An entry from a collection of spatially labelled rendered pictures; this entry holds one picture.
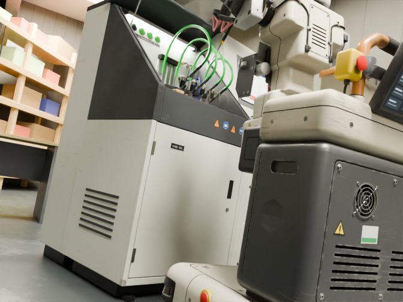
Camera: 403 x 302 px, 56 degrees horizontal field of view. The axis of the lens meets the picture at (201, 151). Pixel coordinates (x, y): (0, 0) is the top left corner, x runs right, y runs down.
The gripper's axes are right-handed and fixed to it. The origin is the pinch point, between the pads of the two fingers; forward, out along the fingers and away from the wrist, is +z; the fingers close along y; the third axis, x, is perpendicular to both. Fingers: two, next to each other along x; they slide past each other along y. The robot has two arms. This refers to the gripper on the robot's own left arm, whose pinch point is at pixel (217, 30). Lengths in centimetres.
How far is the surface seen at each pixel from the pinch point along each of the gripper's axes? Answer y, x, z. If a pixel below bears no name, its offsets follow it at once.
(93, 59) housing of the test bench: 46, -35, 45
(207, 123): 9.6, 33.6, 33.7
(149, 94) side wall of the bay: 41, 25, 23
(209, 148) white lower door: 8, 41, 43
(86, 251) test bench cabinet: 66, 56, 94
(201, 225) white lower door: 15, 68, 71
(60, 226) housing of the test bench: 70, 30, 109
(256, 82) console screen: -64, -18, 43
